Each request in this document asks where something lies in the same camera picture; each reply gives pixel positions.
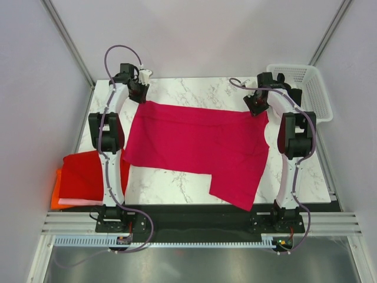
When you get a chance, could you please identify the magenta t shirt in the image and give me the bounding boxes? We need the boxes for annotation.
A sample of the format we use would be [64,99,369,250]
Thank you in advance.
[123,101,269,211]

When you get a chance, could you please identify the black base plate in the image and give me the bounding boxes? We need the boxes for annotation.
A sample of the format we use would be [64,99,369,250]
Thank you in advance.
[94,203,306,236]

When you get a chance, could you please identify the black t shirt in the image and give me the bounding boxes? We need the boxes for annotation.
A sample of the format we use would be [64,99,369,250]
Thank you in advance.
[276,73,303,106]

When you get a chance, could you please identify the orange folded t shirt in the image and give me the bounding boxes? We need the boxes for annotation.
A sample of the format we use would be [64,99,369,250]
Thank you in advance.
[50,168,101,210]

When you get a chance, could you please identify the red folded t shirt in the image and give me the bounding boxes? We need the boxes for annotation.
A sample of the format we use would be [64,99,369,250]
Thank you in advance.
[59,150,131,203]

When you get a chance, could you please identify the white plastic basket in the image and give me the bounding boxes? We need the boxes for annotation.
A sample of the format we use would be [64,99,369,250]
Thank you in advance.
[266,64,333,124]

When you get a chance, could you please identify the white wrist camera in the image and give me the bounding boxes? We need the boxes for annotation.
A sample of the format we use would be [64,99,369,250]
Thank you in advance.
[242,78,258,88]
[138,64,153,85]

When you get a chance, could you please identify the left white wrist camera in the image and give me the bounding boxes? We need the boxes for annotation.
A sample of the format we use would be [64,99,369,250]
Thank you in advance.
[138,64,153,85]

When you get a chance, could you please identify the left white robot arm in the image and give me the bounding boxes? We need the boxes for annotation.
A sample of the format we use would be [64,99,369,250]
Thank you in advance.
[88,63,153,233]

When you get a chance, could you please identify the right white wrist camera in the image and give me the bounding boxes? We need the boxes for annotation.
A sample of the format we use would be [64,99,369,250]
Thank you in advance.
[242,78,258,88]

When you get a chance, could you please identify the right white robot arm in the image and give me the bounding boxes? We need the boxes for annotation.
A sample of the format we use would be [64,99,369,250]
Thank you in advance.
[242,72,316,233]

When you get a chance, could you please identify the white slotted cable duct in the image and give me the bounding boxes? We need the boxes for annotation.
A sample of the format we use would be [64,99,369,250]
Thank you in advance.
[54,231,282,248]

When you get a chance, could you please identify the aluminium frame rail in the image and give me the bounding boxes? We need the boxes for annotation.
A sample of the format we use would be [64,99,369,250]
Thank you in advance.
[42,212,362,236]

